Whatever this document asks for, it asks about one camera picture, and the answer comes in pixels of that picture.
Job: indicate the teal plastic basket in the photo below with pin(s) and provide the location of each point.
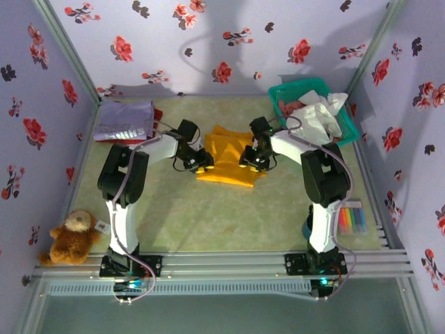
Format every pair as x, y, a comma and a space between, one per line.
295, 85

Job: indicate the brown teddy bear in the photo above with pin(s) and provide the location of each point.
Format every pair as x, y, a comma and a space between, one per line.
73, 243

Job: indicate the white t-shirt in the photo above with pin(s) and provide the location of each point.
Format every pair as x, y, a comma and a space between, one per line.
316, 118

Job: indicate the aluminium corner post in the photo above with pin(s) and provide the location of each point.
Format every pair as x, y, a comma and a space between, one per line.
56, 28
379, 35

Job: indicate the dark blue mug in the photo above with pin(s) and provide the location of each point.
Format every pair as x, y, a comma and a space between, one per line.
305, 229

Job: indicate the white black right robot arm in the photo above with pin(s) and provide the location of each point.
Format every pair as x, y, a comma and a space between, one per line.
321, 226

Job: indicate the pale green table mat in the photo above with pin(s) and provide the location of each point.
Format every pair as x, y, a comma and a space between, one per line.
208, 229

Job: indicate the dark red folded t-shirt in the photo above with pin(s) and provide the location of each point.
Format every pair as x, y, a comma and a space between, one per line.
158, 115

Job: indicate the aluminium frame leg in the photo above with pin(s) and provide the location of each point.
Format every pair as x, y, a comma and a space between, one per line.
415, 306
32, 306

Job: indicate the thin aluminium wall rail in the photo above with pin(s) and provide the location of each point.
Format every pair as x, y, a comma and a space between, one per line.
226, 94

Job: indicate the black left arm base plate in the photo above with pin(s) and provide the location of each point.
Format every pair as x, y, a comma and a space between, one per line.
153, 266

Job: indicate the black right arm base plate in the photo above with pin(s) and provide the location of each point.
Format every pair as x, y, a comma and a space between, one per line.
293, 264

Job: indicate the orange t-shirt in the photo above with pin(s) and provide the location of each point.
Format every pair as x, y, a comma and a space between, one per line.
226, 160

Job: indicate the white paper tag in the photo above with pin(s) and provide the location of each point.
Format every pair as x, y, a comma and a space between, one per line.
103, 227

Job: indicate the pack of coloured markers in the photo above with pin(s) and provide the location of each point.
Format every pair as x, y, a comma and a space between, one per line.
353, 219

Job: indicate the long aluminium mounting rail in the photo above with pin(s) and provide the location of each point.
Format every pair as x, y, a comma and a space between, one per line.
226, 264

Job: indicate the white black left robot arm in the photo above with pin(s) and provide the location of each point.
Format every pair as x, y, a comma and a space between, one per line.
121, 226

